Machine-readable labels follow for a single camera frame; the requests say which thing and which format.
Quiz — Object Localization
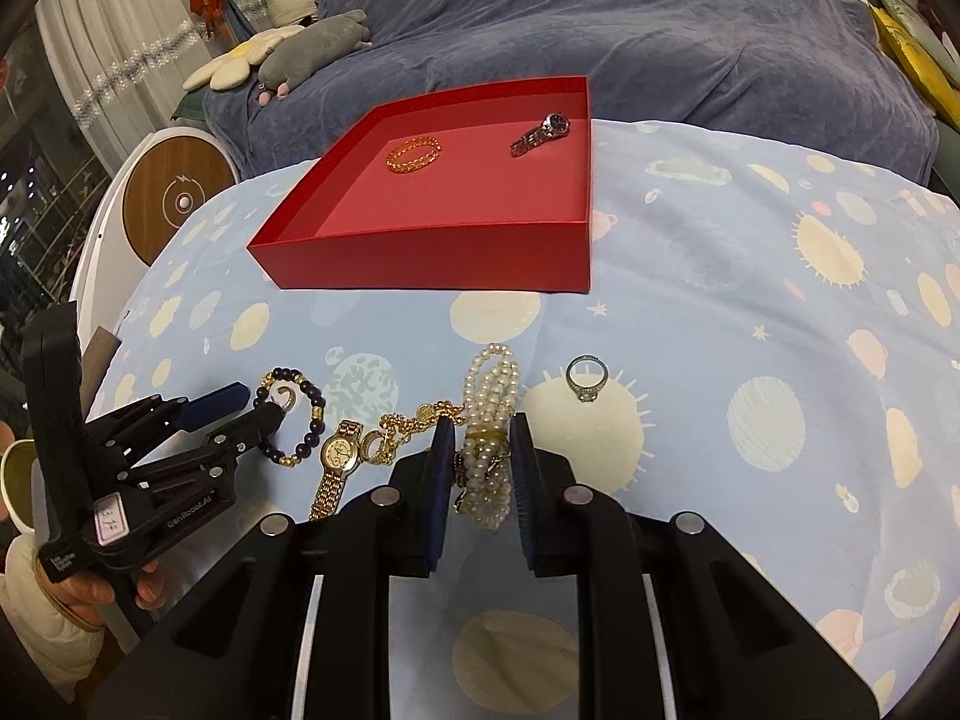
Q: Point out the black bead bracelet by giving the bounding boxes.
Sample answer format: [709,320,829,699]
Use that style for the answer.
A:
[252,365,329,470]

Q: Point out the gold wristwatch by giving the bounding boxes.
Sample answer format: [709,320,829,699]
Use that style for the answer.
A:
[309,419,363,522]

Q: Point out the gold chain bracelet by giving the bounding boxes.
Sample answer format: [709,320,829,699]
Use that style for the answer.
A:
[358,400,469,467]

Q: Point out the pearl strand bracelet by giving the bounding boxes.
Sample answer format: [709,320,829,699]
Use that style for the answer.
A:
[451,341,523,532]

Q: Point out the gold bangle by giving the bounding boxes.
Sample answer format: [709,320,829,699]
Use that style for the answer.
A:
[386,135,443,174]

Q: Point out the silver wristwatch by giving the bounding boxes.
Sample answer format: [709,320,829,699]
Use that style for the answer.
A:
[509,112,571,158]

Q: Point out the left hand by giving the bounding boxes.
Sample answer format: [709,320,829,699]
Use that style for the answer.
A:
[34,561,167,628]

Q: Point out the planet print light-blue cloth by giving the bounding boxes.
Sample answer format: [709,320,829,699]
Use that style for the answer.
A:
[94,122,958,710]

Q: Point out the red open box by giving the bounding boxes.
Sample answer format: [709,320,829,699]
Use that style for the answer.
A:
[247,76,592,293]

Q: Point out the cream flower plush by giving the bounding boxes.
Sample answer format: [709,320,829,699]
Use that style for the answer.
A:
[182,25,304,93]

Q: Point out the grey plush toy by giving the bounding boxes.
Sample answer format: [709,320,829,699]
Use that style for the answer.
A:
[257,10,371,106]

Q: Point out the white sheer curtain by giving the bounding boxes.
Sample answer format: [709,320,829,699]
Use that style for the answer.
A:
[34,0,220,174]

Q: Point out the red ribbon bow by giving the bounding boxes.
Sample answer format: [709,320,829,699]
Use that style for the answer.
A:
[189,0,229,37]

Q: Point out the yellow gold pillow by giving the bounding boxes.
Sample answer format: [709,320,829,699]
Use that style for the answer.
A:
[867,5,960,128]

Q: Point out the blue-grey bed blanket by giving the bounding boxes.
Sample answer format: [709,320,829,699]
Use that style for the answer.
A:
[203,0,939,184]

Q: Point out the grey silver pillow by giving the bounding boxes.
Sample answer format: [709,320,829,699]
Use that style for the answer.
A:
[880,0,960,86]

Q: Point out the silver stone ring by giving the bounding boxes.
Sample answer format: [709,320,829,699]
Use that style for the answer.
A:
[563,352,612,405]

